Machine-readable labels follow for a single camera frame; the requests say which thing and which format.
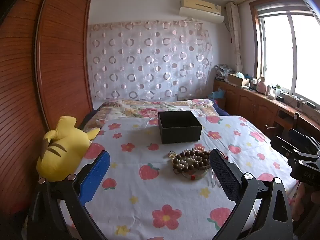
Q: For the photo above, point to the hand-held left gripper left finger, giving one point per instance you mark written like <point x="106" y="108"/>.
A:
<point x="96" y="177"/>

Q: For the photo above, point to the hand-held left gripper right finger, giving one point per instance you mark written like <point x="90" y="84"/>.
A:
<point x="225" y="177"/>

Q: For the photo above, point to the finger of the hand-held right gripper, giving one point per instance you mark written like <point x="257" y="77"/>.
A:
<point x="303" y="138"/>
<point x="285" y="145"/>

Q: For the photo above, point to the silver wavy hair comb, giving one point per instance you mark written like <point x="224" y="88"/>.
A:
<point x="214" y="180"/>

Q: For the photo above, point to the pale green jade bangle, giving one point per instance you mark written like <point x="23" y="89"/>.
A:
<point x="197" y="177"/>

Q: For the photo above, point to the black square storage box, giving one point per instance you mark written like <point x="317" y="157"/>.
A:
<point x="180" y="135"/>

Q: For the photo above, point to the yellow striped plush toy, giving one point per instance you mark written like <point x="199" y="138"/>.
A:
<point x="62" y="150"/>

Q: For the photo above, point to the bottle with green cap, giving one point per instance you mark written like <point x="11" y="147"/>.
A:
<point x="278" y="90"/>

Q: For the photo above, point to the brown wooden cabinet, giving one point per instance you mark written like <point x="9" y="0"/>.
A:
<point x="250" y="102"/>

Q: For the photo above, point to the strawberry flower print bed sheet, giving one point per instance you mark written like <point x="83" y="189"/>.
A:
<point x="150" y="200"/>

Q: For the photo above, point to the pink kettle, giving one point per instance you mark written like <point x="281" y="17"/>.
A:
<point x="262" y="85"/>

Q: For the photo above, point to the dark blue bed sheet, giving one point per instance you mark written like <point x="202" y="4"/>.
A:
<point x="221" y="110"/>

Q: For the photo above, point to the open cardboard box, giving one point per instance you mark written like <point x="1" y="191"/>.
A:
<point x="237" y="80"/>

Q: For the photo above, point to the floral rose quilt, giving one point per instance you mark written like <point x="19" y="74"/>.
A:
<point x="140" y="107"/>

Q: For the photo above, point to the blue plastic bag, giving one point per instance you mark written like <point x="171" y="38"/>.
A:
<point x="217" y="94"/>

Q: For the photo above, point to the wooden framed window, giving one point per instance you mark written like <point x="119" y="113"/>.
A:
<point x="280" y="50"/>

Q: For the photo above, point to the stack of newspapers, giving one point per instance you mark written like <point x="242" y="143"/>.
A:
<point x="223" y="72"/>

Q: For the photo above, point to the cream window curtain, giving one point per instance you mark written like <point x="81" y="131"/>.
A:
<point x="235" y="37"/>

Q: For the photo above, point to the brown wooden slatted wardrobe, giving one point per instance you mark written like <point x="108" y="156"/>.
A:
<point x="62" y="55"/>

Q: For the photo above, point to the sheer circle pattern curtain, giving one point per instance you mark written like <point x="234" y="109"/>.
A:
<point x="150" y="60"/>

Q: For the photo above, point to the white wall air conditioner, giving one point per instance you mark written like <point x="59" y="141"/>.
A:
<point x="200" y="10"/>

